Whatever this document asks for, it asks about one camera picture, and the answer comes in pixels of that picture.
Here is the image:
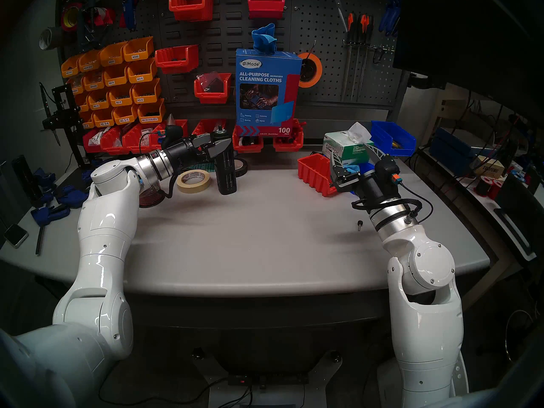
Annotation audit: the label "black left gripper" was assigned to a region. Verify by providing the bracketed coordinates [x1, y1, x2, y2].
[163, 132, 233, 175]

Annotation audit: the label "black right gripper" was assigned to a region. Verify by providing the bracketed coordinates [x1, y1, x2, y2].
[328, 140, 401, 213]

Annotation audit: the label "black electric screwdriver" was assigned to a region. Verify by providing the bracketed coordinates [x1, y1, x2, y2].
[212, 126, 238, 195]

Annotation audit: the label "green white Kimtech tissue box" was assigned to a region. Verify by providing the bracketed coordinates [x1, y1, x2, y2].
[322, 131, 375, 167]

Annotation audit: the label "white tissue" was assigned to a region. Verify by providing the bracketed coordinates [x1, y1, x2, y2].
[346, 122, 372, 143]

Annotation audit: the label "large blue plastic bin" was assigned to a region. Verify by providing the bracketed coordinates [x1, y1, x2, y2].
[371, 121, 417, 158]

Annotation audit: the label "beige masking tape roll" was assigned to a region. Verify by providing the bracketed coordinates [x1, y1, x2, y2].
[176, 169, 212, 194]

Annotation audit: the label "clear plastic bag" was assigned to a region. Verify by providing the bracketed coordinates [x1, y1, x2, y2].
[199, 71, 224, 92]

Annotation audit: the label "blue cleaning cloths box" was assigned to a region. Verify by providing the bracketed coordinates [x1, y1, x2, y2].
[236, 49, 302, 136]

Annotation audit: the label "orange tape roll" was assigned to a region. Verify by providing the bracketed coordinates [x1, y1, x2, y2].
[297, 52, 323, 88]

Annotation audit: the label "dark blue storage box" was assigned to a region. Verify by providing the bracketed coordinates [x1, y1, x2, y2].
[429, 127, 500, 177]

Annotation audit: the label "blue microfiber cloth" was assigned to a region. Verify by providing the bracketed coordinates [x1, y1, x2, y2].
[251, 23, 278, 54]

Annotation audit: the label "white side desk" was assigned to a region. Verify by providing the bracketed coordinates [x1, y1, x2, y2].
[414, 146, 544, 263]

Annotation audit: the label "dark grey pegboard panel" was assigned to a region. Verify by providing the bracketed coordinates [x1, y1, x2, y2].
[59, 0, 411, 114]

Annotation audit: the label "brown cardboard box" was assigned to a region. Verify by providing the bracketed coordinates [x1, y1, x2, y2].
[474, 155, 506, 178]

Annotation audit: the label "black metal stand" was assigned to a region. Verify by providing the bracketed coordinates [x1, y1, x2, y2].
[39, 83, 88, 167]

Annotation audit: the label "red white tape roll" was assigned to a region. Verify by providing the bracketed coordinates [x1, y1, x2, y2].
[91, 8, 116, 27]

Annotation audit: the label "black monitor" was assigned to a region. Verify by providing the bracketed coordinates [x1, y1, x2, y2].
[393, 0, 544, 119]

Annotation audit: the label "red yellow tape roll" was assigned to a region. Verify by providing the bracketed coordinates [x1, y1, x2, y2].
[60, 3, 83, 33]

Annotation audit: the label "black rectangular case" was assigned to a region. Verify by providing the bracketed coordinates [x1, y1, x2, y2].
[12, 155, 39, 201]

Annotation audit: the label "smartphone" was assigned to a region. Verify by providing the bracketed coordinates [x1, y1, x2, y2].
[3, 224, 29, 249]

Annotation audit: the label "black power strip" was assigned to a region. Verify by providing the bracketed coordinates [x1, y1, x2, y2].
[227, 373, 309, 386]

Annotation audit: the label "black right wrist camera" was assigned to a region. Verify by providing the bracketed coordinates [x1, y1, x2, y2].
[374, 156, 403, 187]

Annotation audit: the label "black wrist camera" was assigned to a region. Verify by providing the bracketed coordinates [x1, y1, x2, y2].
[374, 156, 403, 187]
[158, 125, 185, 147]

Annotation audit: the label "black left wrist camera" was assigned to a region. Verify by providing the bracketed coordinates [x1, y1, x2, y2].
[158, 125, 185, 147]

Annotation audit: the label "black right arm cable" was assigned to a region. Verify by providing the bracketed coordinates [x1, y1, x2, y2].
[351, 182, 434, 225]

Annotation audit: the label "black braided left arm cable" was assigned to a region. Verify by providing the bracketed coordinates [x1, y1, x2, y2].
[161, 169, 183, 199]

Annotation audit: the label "red wire spool blue label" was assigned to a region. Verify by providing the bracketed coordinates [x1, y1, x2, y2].
[139, 183, 167, 209]

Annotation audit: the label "orange black handled screwdriver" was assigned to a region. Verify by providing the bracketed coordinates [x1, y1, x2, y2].
[346, 13, 357, 102]

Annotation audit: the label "purple handled scissors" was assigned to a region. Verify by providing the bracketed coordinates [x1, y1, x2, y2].
[326, 0, 348, 31]

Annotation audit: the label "grey duct tape roll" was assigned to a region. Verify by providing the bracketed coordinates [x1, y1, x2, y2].
[39, 27, 60, 51]

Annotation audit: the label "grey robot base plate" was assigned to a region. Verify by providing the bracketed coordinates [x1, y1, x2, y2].
[191, 348, 345, 408]

